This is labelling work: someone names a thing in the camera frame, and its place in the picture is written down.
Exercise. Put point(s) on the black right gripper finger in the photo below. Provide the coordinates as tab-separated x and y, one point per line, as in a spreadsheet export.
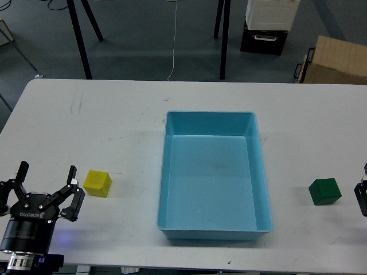
360	193

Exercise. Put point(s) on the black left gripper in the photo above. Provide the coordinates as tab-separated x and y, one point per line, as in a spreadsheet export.
31	213

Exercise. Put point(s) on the light blue plastic box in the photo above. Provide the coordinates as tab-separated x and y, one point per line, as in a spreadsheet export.
213	184

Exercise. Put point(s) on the white plastic crate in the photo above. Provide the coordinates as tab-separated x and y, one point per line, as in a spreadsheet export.
271	15

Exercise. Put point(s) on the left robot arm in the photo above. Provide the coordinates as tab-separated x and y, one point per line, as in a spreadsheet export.
69	199

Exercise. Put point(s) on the black storage box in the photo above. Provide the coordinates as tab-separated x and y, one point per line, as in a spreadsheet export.
263	41

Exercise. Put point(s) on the yellow wooden block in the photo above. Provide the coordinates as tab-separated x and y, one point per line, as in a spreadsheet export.
97	183

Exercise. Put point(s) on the green wooden block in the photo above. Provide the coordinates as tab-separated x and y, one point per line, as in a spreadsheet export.
324	191

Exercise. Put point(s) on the black right easel legs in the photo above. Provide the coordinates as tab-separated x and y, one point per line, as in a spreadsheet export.
222	21

